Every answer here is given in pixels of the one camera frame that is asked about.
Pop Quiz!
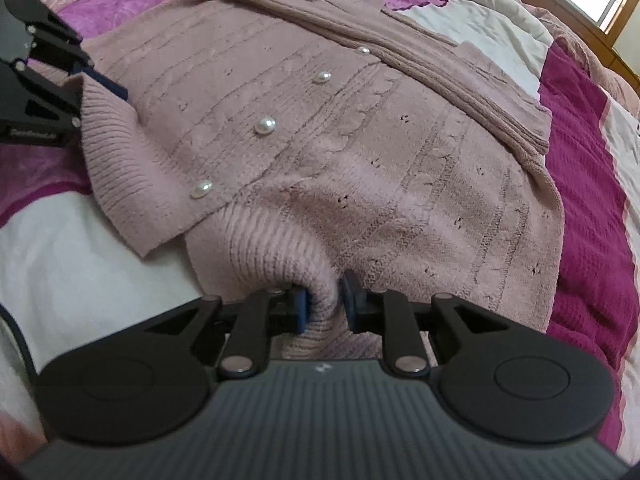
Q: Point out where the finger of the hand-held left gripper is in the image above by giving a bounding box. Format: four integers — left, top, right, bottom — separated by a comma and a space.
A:
4, 0, 97, 71
0, 59, 129, 148

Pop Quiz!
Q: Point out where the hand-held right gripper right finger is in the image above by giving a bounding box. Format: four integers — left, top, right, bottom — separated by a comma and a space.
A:
339, 270, 507, 377

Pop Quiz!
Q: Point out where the pink knitted cardigan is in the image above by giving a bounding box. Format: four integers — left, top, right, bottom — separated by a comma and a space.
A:
77, 0, 566, 361

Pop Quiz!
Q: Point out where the white magenta patchwork quilt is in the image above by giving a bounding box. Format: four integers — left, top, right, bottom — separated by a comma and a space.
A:
0, 0, 640, 461

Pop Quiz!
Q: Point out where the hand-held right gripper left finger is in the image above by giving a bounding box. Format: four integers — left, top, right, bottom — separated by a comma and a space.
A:
144, 286, 310, 380

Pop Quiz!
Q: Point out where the wooden window frame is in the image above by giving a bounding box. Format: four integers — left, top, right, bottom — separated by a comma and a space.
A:
517, 0, 640, 83

